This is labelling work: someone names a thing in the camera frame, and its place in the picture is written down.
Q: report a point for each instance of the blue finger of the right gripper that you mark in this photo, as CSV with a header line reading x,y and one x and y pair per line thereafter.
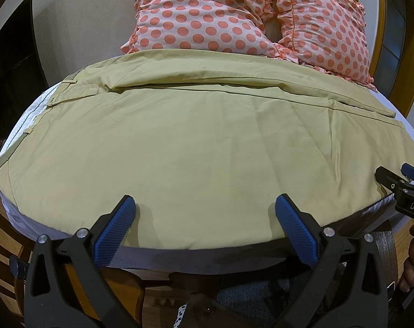
x,y
386,178
408,171

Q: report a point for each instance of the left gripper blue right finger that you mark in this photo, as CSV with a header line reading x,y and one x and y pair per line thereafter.
x,y
347,283

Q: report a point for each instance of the polka dot pillow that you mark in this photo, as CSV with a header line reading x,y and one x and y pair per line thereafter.
x,y
236,26
327,35

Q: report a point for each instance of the right polka dot pillow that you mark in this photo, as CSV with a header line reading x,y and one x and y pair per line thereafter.
x,y
327,35

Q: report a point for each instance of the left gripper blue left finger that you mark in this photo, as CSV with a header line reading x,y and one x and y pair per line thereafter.
x,y
64,283

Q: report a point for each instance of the left polka dot pillow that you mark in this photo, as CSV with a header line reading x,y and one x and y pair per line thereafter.
x,y
236,26

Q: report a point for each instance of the khaki pants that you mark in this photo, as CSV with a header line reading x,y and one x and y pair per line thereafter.
x,y
204,142

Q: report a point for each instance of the white bed mattress sheet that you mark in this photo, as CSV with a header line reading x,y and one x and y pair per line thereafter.
x,y
105,248

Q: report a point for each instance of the wooden headboard frame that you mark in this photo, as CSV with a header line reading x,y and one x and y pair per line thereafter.
x,y
390,33

